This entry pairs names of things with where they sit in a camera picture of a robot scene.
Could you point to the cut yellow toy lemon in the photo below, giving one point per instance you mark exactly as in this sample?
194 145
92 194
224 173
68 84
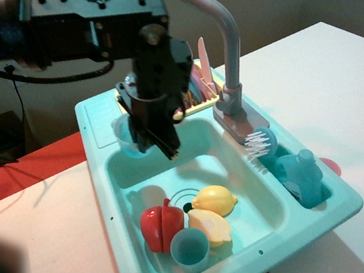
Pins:
215 227

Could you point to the pink toy bowl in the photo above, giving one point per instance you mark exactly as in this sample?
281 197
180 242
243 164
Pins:
178 114

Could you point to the pink toy knife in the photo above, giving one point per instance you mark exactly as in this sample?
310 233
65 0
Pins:
204 62

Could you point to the yellow dish rack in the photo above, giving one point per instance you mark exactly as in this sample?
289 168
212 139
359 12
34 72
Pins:
191 104

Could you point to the red cloth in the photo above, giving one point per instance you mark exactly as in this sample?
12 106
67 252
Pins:
41 164

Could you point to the teal dish brush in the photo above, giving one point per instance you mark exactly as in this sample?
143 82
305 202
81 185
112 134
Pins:
261 144

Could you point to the grey pink toy faucet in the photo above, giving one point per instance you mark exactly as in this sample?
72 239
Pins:
236 117

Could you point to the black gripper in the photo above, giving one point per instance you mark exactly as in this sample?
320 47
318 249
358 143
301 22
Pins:
154 115

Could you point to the light blue plastic cup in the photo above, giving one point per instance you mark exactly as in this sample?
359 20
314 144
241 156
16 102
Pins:
122 132

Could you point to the pink round knob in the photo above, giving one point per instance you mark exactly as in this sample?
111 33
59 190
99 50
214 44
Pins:
332 165

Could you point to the red toy apple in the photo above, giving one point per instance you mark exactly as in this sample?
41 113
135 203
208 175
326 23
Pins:
159 225

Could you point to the pink toy plate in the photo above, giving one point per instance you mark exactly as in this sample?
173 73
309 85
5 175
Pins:
197 87

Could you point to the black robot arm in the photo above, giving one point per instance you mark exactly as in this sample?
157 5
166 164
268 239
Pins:
38 33

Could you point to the whole yellow toy lemon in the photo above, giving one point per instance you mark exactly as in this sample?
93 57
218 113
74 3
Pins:
217 199

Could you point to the teal toy sink unit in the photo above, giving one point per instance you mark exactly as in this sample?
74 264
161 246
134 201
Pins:
267 223

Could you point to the blue cup in basin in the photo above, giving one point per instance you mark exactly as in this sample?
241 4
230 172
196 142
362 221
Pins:
190 249

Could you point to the blue toy soap bottle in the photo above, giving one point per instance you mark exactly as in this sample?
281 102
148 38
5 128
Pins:
301 176

